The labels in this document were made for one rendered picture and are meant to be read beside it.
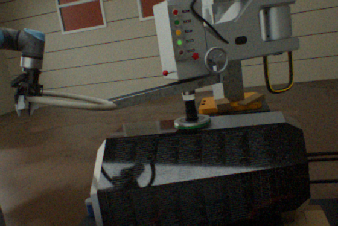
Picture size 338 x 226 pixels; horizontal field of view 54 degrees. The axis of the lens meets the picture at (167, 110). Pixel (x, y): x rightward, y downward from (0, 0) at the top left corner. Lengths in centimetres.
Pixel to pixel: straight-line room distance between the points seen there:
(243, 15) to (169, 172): 97
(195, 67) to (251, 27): 43
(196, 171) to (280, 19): 104
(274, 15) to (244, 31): 25
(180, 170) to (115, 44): 711
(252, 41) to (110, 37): 697
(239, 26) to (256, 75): 600
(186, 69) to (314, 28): 627
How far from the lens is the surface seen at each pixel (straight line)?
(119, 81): 881
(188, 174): 179
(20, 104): 158
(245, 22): 200
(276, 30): 216
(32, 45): 155
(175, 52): 174
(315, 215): 226
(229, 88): 273
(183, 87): 184
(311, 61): 795
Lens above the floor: 135
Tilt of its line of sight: 12 degrees down
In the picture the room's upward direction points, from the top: 9 degrees counter-clockwise
